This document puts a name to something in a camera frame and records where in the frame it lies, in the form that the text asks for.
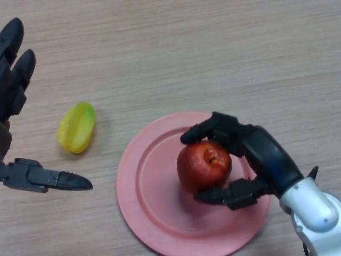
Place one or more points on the pink round plate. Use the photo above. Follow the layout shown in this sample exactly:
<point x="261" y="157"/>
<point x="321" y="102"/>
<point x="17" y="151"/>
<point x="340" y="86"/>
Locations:
<point x="154" y="192"/>

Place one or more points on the red apple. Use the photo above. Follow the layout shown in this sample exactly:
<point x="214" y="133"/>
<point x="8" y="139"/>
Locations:
<point x="203" y="166"/>

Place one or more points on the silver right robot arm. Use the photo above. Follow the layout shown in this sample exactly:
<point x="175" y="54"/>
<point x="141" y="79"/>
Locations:
<point x="311" y="210"/>

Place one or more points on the yellow green starfruit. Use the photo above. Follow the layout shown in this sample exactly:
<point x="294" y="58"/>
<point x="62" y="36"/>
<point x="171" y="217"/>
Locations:
<point x="76" y="128"/>

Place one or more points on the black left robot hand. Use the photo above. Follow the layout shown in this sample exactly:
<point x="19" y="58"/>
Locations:
<point x="12" y="80"/>

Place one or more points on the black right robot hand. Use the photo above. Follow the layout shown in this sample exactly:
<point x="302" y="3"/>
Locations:
<point x="266" y="160"/>

